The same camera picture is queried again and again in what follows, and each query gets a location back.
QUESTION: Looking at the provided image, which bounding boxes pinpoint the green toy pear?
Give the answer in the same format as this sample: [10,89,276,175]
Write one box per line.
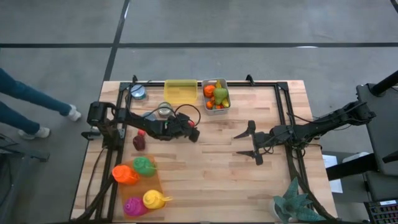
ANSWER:
[213,87,229,106]

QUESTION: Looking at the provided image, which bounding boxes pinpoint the dark purple toy grapes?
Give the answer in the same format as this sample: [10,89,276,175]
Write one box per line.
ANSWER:
[132,134,147,152]

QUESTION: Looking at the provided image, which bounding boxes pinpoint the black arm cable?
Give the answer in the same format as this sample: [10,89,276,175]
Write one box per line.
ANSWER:
[124,93,201,128]

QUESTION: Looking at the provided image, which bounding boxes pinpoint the yellow toy banana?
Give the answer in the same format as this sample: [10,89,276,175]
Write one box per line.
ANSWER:
[215,80,231,109]

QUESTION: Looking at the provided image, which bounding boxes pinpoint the silver can with blue label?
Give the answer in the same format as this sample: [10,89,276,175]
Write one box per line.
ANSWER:
[130,83,147,101]

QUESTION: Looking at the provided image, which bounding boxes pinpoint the white paper sheet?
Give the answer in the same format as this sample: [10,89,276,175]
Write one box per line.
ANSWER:
[321,154,344,194]

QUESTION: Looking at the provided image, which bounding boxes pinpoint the grey metal stand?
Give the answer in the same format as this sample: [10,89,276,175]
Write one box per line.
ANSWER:
[0,133,51,224]

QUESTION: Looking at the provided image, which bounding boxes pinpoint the person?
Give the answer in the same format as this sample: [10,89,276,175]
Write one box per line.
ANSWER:
[0,67,83,141]

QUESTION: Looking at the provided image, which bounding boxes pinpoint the translucent orange plastic tray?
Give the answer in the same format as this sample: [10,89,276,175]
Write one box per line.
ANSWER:
[118,154,170,218]

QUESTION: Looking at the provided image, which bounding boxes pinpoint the grey plastic bin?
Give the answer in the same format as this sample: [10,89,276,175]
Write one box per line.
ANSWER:
[201,77,232,116]

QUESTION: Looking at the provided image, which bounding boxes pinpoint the pink plastic squeeze bottle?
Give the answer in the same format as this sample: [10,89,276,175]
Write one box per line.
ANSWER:
[123,196,149,217]

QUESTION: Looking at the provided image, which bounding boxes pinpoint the black pole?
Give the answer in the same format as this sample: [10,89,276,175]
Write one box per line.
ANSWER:
[369,70,398,96]

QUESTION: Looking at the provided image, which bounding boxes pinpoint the green artificial succulent plant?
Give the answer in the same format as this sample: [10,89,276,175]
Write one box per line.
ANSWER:
[269,177,327,224]

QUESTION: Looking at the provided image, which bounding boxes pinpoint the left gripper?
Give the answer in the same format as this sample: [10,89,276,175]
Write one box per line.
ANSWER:
[155,113,201,143]

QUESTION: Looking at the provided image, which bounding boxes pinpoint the translucent yellow plastic bin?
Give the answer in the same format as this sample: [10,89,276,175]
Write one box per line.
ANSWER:
[163,78,199,105]

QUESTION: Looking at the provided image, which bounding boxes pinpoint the orange plastic squeeze bottle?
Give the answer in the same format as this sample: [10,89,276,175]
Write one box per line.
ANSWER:
[111,164,141,186]

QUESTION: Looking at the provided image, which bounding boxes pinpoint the yellow plastic squeeze bottle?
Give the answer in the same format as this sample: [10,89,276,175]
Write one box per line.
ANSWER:
[142,189,174,210]

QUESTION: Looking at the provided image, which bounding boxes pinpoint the backlit keyboard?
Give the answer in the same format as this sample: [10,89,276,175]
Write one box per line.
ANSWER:
[363,199,398,224]

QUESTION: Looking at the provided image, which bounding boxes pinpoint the dark grey cart panel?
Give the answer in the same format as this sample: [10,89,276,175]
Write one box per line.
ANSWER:
[356,82,398,175]

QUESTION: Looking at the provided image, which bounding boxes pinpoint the black metal table frame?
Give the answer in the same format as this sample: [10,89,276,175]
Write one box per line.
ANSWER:
[70,74,339,223]

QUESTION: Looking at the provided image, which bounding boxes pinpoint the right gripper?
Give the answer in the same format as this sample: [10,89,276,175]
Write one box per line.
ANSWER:
[233,120,276,166]

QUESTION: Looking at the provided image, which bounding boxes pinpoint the green plastic squeeze bottle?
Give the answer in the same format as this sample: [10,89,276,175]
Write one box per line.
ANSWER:
[132,156,158,178]

